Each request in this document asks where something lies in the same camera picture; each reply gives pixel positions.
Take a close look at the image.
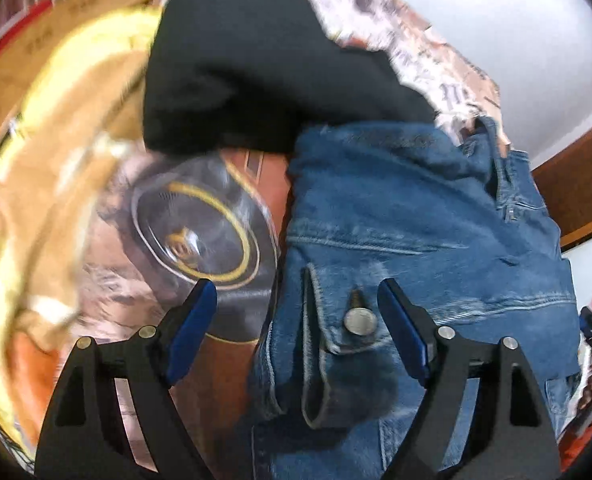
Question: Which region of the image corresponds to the bamboo lap desk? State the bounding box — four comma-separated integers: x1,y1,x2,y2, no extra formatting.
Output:
0,0,152,142

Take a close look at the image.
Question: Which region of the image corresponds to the newspaper print bed quilt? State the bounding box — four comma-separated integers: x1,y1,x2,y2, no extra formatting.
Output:
70,0,500,479

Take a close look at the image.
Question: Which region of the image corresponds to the blue denim jacket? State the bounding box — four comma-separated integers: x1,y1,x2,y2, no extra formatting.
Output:
249,117,580,479

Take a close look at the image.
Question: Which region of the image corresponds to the black folded garment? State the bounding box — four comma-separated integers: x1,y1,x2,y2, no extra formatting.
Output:
143,0,436,155

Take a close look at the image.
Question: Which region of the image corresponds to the brown wooden door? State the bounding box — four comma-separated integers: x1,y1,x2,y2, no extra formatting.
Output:
532,129,592,249

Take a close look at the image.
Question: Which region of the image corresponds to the red box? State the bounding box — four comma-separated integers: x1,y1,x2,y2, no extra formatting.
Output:
0,0,53,53

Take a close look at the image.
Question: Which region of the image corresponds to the yellow duck plush blanket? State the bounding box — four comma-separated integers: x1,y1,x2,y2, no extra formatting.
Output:
0,4,162,450

